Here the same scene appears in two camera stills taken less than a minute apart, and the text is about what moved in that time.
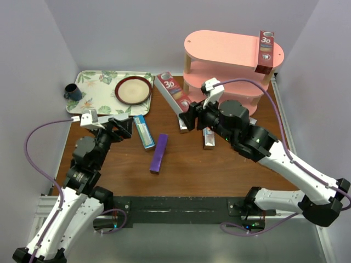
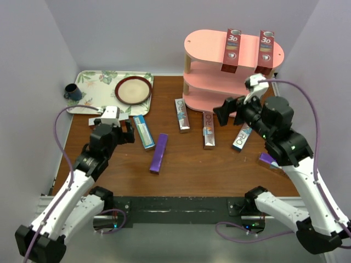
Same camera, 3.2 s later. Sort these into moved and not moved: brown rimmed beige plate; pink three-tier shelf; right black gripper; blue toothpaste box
Moved: right black gripper
Not moved: pink three-tier shelf; brown rimmed beige plate; blue toothpaste box
